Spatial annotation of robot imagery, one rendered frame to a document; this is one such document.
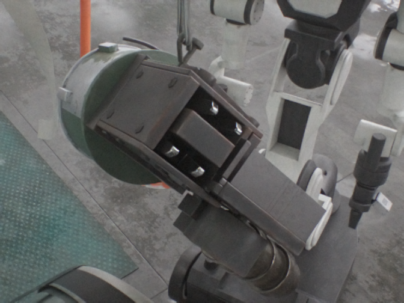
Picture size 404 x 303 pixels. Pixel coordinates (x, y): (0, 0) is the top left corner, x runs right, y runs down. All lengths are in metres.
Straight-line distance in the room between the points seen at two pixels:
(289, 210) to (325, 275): 1.49
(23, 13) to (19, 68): 2.30
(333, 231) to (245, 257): 1.61
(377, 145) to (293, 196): 0.97
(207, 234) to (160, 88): 0.14
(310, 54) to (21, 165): 1.59
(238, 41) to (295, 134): 0.29
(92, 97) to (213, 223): 0.18
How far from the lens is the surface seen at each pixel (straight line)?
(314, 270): 2.04
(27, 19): 1.03
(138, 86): 0.55
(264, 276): 0.65
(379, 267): 2.31
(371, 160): 1.53
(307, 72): 1.51
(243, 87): 1.63
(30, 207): 2.51
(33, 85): 3.17
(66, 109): 0.68
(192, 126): 0.48
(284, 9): 1.44
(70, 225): 2.40
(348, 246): 2.13
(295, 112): 1.58
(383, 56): 1.42
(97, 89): 0.60
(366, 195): 1.61
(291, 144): 1.62
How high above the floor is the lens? 1.78
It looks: 42 degrees down
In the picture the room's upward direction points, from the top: straight up
